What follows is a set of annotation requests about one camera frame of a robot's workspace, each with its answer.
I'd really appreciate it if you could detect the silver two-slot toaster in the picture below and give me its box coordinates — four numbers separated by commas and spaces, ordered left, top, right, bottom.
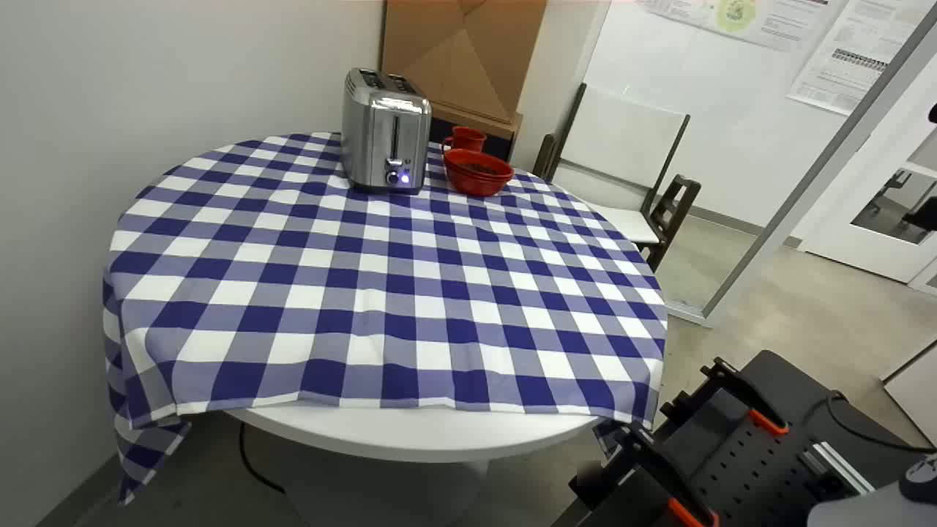
341, 64, 433, 197

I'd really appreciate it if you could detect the red bowl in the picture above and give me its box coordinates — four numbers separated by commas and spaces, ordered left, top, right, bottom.
443, 144, 518, 200

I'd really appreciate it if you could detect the blue white checkered tablecloth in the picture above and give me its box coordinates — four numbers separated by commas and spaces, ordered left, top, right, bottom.
101, 130, 672, 507

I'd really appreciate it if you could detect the red mug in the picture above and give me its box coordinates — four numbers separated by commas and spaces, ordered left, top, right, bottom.
449, 124, 493, 156

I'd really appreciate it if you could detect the round white table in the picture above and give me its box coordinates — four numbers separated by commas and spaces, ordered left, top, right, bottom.
225, 402, 607, 481

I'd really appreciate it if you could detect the black chair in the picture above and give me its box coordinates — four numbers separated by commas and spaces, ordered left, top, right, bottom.
638, 172, 705, 273

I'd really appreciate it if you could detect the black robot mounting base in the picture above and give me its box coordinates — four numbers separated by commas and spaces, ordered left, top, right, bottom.
566, 349, 937, 527

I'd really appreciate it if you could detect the white door with window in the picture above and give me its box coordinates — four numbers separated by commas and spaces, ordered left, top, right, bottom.
792, 55, 937, 301

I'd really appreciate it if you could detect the white board with dark frame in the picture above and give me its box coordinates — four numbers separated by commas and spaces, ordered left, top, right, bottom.
531, 80, 694, 250

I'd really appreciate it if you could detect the black clamp with orange handle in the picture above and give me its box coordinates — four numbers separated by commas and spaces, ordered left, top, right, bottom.
569, 424, 726, 527
660, 354, 795, 442

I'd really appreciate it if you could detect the thin black floor cable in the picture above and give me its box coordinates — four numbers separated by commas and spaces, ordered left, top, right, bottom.
237, 420, 292, 499

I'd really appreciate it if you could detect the grey metal frame post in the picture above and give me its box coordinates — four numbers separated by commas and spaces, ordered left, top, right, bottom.
697, 4, 937, 329

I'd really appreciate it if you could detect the wall poster with green circle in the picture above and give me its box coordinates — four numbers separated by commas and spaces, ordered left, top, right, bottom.
638, 0, 836, 54

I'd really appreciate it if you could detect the black cable on base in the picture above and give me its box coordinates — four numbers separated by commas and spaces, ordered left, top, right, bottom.
824, 393, 937, 458

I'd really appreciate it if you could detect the wall poster with text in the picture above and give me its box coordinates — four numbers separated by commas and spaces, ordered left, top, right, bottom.
787, 0, 937, 118

